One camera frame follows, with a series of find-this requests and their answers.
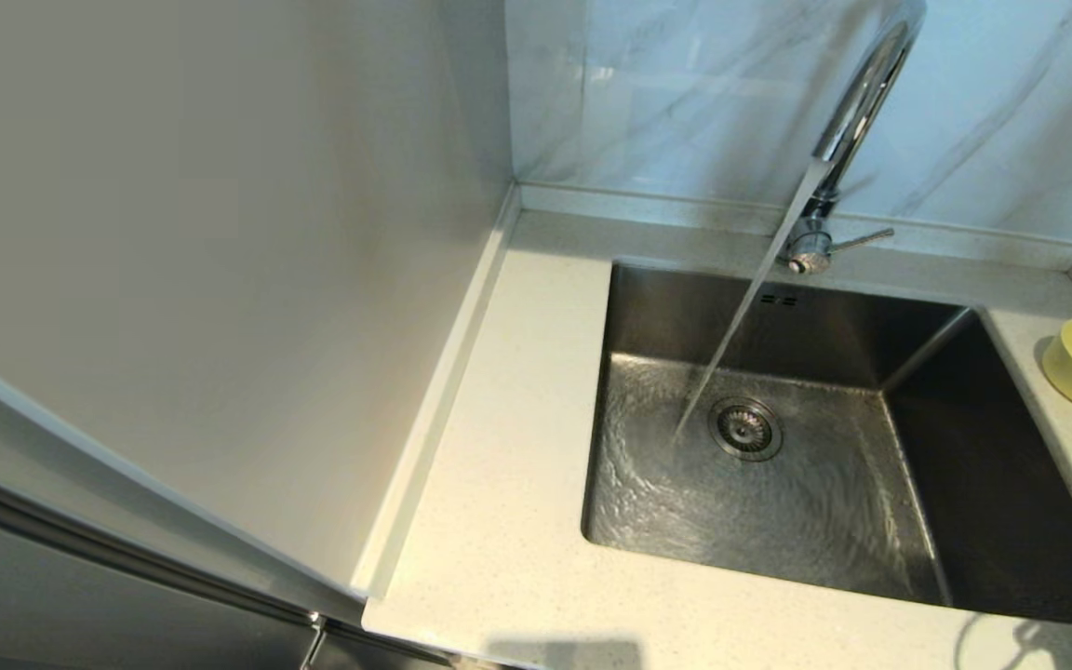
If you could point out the chrome gooseneck faucet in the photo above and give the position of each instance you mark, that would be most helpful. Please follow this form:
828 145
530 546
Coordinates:
857 107

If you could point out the stainless steel sink basin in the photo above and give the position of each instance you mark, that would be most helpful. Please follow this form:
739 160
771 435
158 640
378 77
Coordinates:
824 521

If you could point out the round metal drain strainer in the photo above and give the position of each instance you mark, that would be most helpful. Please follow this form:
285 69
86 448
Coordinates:
744 428

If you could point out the white tall cabinet panel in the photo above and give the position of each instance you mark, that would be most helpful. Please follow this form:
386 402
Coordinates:
220 279

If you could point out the grey appliance door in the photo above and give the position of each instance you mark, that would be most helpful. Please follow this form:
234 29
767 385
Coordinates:
80 614

